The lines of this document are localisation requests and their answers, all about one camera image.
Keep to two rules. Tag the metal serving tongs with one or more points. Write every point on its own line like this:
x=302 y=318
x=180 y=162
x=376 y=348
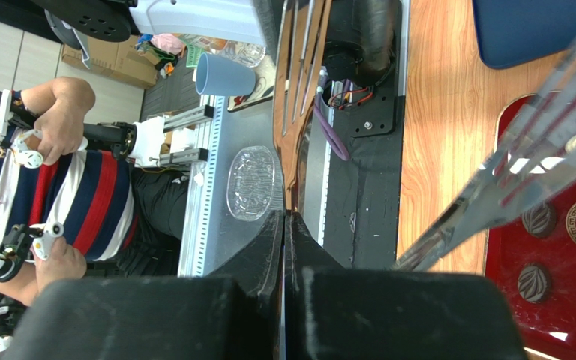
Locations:
x=528 y=167

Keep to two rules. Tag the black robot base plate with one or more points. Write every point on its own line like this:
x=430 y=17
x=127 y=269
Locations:
x=352 y=180

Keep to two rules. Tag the operator right hand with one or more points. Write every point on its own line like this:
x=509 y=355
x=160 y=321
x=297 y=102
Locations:
x=63 y=263

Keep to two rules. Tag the clear plastic oval dish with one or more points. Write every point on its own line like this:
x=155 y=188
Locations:
x=251 y=183

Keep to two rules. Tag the dark blue box lid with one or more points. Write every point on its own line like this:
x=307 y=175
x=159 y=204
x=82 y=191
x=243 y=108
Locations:
x=512 y=32

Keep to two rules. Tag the operator left hand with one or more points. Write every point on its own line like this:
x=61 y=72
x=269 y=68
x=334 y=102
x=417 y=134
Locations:
x=61 y=104

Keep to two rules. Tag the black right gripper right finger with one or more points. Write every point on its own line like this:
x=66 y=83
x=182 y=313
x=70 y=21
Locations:
x=333 y=312

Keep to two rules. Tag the striped shirt operator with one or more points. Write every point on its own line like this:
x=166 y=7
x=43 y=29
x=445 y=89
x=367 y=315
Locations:
x=109 y=210

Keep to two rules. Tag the cardboard box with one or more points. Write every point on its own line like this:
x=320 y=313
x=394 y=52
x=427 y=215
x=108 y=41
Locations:
x=119 y=61

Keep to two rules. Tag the dark round chocolate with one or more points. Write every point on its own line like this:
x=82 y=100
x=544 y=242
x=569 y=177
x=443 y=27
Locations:
x=533 y=283
x=540 y=220

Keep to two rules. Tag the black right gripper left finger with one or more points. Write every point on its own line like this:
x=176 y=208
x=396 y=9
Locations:
x=231 y=313

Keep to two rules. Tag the red lacquer chocolate tray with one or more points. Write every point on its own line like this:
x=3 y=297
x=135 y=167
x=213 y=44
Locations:
x=549 y=325

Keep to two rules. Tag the blue grey plastic cup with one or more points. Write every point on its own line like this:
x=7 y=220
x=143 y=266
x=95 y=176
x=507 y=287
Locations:
x=221 y=76

